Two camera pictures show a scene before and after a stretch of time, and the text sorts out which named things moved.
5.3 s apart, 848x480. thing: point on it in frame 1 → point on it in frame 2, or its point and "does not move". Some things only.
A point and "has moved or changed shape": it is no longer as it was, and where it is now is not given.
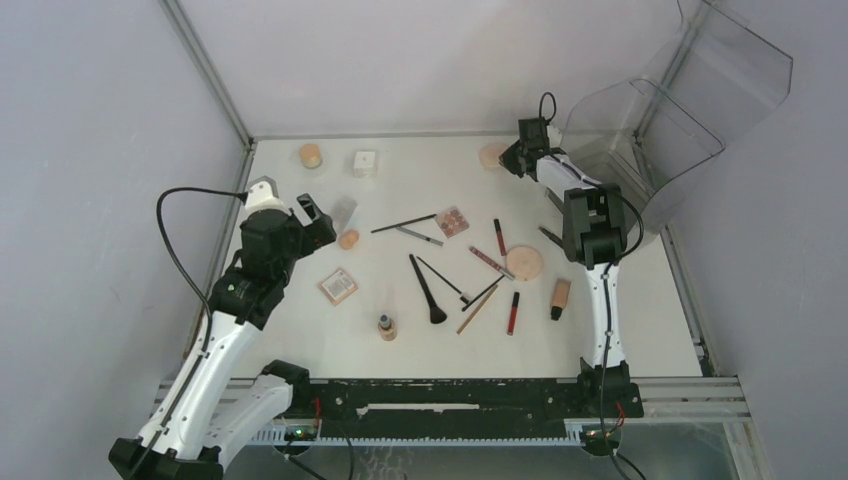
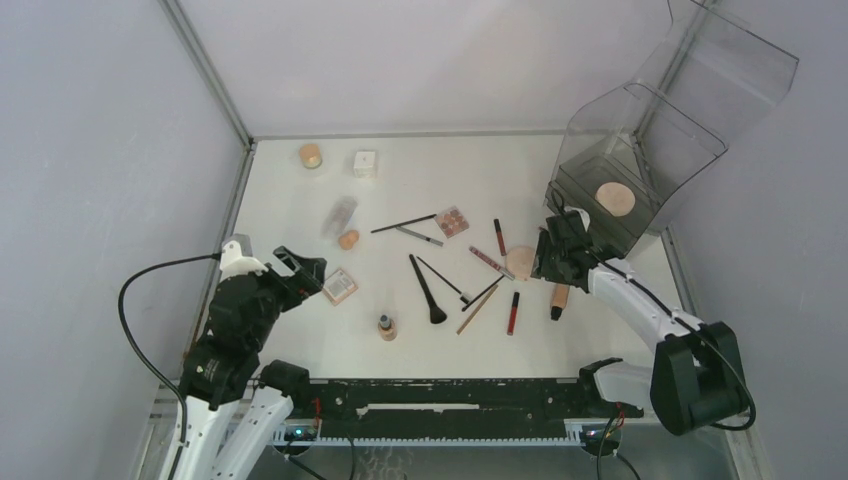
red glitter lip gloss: x=488 y=260 does not move
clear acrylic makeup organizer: x=657 y=130 does not move
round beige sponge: x=489 y=156 has moved or changed shape
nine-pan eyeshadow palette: x=452 y=222 does not move
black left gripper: x=314 y=235 → x=309 y=271
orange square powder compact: x=337 y=286 does not move
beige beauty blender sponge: x=348 y=238 does not move
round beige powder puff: x=523 y=263 does not move
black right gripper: x=507 y=159 → x=541 y=266
